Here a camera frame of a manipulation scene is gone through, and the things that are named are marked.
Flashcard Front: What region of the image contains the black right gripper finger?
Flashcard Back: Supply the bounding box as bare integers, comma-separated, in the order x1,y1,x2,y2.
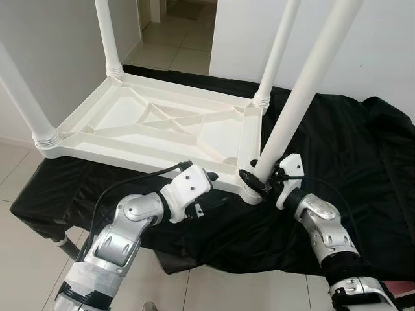
239,170,268,193

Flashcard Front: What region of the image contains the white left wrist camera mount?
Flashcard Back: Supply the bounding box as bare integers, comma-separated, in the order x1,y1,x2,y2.
159,163,213,224

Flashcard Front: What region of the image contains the white plastic table leg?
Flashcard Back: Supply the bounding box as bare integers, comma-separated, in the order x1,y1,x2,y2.
250,0,364,185
94,0,125,82
252,0,302,108
0,42,64,151

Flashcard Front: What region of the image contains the white plastic table top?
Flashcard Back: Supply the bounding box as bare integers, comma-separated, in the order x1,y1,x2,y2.
36,68,273,205

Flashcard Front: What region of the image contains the pink stool seat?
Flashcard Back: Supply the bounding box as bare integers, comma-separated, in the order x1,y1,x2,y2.
389,279,415,295

